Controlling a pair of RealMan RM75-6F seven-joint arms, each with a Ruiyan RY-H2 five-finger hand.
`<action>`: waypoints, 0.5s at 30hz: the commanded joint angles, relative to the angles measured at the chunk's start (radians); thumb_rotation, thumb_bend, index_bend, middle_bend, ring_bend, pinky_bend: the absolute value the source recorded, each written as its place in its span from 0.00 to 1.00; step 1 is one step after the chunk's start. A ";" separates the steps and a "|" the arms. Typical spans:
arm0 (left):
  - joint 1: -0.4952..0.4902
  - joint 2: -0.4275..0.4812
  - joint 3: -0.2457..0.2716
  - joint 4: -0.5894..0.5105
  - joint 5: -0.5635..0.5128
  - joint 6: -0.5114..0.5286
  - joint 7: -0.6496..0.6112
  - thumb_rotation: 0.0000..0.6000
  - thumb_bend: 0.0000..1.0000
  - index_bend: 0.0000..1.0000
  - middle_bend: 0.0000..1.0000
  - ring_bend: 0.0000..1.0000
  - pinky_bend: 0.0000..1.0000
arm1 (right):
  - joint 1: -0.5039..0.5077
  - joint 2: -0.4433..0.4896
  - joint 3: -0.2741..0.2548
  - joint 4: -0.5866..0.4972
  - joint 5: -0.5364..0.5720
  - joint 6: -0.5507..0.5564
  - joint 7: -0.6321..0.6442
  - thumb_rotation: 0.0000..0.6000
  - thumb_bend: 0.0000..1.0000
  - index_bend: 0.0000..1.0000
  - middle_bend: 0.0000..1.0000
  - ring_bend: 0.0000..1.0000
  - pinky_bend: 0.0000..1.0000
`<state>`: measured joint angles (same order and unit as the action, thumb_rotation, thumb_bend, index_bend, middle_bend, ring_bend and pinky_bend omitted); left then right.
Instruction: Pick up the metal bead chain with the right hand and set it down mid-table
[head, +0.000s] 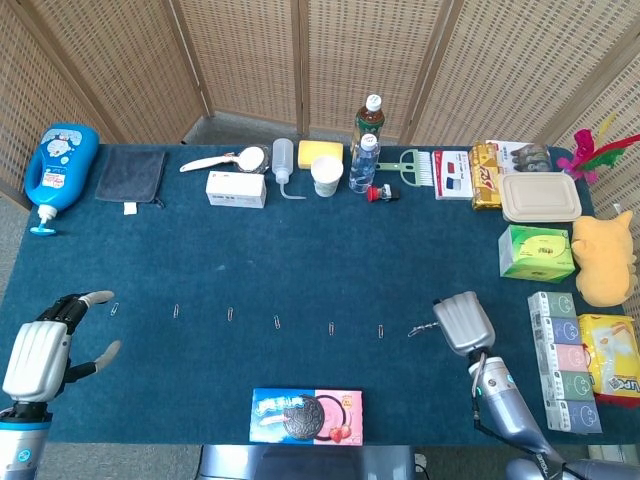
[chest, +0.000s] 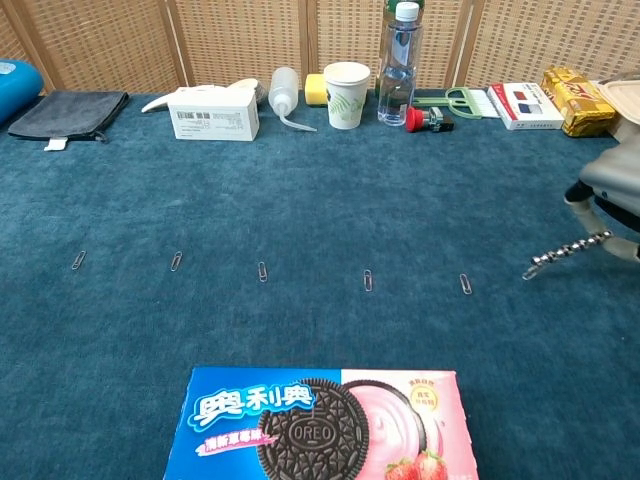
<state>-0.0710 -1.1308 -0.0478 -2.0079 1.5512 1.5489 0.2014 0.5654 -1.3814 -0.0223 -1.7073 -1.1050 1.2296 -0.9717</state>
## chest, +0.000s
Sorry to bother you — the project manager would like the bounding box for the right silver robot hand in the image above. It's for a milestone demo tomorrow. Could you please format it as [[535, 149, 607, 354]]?
[[563, 139, 640, 264]]

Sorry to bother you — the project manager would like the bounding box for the silver magnetic bead bar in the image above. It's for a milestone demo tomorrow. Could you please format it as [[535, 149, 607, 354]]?
[[529, 230, 614, 269]]

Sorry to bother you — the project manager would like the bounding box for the beige lidded food container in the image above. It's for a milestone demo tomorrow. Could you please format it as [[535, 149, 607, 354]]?
[[594, 78, 640, 140]]

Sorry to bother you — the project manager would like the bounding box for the yellow snack package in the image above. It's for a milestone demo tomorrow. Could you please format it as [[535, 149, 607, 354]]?
[[540, 66, 617, 138]]

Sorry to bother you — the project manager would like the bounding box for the red and white flat box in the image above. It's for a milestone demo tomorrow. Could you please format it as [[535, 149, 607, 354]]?
[[487, 82, 565, 131]]

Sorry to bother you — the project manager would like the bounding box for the green hand brush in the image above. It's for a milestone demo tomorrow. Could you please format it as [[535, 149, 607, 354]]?
[[412, 87, 501, 120]]

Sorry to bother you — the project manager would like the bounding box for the red emergency stop button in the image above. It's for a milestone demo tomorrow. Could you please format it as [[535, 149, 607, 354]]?
[[405, 105, 456, 134]]

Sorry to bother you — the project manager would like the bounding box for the clear water bottle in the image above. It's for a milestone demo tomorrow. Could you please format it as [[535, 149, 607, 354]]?
[[376, 1, 424, 127]]

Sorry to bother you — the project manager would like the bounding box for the white paper cup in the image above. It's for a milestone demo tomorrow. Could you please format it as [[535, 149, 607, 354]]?
[[323, 61, 372, 131]]

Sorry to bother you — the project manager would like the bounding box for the yellow sponge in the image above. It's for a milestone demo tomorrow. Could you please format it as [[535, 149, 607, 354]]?
[[304, 73, 331, 107]]

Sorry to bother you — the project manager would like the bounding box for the blue carpet table cover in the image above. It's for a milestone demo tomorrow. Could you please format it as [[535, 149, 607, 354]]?
[[0, 88, 640, 480]]

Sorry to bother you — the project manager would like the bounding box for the translucent squeeze wash bottle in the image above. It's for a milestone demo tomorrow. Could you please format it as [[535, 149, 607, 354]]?
[[268, 66, 318, 133]]

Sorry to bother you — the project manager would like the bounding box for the Oreo cookie box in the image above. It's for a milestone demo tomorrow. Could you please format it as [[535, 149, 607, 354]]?
[[162, 367, 480, 480]]

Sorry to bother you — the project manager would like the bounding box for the wicker folding screen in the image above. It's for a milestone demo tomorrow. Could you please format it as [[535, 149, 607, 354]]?
[[0, 0, 640, 99]]

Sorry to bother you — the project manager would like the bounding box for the white cardboard box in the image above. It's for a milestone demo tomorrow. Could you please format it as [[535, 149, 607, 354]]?
[[167, 88, 260, 142]]

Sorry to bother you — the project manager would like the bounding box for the white plastic scoop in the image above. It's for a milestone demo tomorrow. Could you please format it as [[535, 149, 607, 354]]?
[[141, 78, 261, 114]]

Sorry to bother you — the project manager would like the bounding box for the grey zipper pouch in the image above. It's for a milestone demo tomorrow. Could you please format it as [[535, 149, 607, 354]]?
[[7, 90, 130, 152]]

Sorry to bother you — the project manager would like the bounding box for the blue cartoon detergent bottle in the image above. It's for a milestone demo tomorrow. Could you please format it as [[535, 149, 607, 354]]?
[[0, 59, 45, 126]]

